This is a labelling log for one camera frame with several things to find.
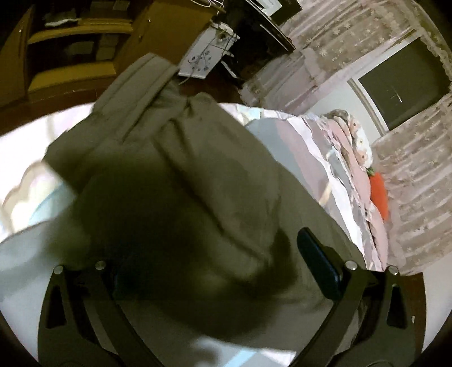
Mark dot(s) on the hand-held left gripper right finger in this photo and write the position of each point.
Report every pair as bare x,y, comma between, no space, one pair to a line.
323,263

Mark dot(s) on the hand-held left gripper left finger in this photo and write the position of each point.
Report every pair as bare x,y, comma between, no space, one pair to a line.
106,294

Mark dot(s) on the olive grey large garment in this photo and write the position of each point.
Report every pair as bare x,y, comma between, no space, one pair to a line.
197,158

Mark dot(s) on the orange carrot plush pillow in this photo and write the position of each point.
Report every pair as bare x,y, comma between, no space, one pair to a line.
379,194

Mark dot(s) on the floral lace curtain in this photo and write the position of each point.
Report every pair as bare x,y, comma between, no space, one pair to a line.
420,190
328,38

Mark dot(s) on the pastel cloud print blanket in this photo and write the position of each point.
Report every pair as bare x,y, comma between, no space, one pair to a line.
31,197

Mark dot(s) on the pink floral blanket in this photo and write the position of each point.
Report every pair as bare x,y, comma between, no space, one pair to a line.
356,141

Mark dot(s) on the dark window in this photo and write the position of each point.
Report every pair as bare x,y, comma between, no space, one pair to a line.
402,81

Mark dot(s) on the yellow wooden wardrobe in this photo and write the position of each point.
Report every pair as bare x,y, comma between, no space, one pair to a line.
70,74

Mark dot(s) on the dark wooden desk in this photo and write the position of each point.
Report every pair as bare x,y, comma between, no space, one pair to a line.
261,31

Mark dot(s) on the white floral bedside cabinet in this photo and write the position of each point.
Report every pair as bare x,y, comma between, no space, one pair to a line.
201,53

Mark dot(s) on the white cloth on shelf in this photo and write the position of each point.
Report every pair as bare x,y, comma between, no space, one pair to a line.
63,20

